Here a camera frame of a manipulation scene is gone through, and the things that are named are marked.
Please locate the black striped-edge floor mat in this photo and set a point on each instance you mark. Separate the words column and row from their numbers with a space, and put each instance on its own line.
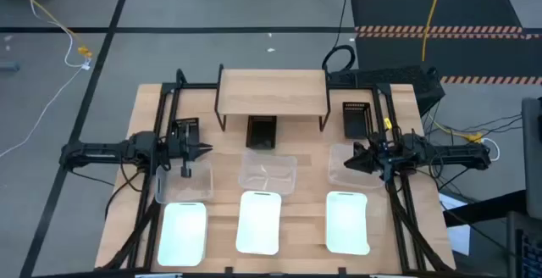
column 432, row 11
column 466, row 57

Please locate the white plastic basket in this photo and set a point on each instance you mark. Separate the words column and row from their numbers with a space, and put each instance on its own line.
column 347, row 223
column 182, row 235
column 259, row 223

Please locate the wooden shelf with black legs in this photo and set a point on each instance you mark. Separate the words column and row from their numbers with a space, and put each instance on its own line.
column 271, row 91

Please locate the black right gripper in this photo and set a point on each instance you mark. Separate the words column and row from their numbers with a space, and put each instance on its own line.
column 391, row 155

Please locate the clear plastic basket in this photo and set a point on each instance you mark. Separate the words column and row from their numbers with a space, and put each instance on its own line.
column 267, row 172
column 343, row 172
column 199, row 185

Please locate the white paper sheet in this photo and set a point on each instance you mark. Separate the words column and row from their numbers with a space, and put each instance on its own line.
column 459, row 237

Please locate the black lattice plastic basket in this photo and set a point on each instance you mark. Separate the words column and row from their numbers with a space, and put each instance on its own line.
column 261, row 131
column 178, row 127
column 356, row 121

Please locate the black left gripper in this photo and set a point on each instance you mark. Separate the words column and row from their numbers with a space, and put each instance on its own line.
column 175, row 151

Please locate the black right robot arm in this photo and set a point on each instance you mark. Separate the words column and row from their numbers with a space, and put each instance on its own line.
column 457, row 155

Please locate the dark grey cart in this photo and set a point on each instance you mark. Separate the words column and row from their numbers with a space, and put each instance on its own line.
column 525, row 248

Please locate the grey cabinet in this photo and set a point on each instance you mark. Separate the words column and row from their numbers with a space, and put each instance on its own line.
column 532, row 155

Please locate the small grey floor object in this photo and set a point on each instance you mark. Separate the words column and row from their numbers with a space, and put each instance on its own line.
column 8, row 66

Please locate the black bar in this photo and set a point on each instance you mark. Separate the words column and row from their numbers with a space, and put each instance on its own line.
column 487, row 208

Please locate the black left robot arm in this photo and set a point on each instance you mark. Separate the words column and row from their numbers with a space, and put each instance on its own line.
column 101, row 148

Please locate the black aluminium table frame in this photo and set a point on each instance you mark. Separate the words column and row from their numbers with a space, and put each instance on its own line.
column 147, row 235

